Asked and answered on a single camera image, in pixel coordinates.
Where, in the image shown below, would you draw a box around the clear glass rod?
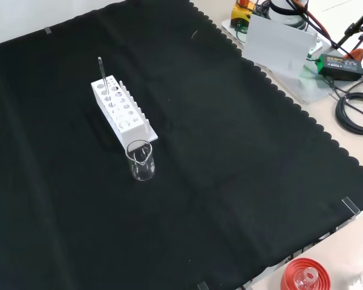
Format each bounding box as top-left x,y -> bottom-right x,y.
97,56 -> 111,96

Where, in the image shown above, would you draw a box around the white test tube rack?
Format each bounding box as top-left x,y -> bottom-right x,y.
90,74 -> 159,151

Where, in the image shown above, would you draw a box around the small clear glass beaker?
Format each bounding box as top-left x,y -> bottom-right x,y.
125,140 -> 156,182

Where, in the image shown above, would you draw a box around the black bench cloth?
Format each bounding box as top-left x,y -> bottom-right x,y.
0,0 -> 363,290

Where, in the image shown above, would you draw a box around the pale board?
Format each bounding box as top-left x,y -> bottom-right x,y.
243,14 -> 318,80

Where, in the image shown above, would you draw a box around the yellow stop button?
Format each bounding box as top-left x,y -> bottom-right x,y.
231,0 -> 257,28

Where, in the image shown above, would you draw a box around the black power adapter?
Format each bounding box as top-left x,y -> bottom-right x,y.
316,53 -> 363,82

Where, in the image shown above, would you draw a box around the clear round-bottom flask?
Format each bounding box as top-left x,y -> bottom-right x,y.
295,267 -> 319,289

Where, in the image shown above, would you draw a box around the orange clamp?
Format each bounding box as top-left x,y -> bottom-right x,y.
343,48 -> 363,63

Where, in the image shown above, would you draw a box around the black tripod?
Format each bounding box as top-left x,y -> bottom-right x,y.
332,4 -> 363,51

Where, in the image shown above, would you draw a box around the grey base plate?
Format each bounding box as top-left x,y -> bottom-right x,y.
220,18 -> 347,105

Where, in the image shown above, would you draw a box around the coiled black cable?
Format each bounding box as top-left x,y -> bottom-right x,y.
335,92 -> 363,136

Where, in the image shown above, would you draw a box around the orange cable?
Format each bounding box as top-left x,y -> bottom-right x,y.
290,0 -> 341,51

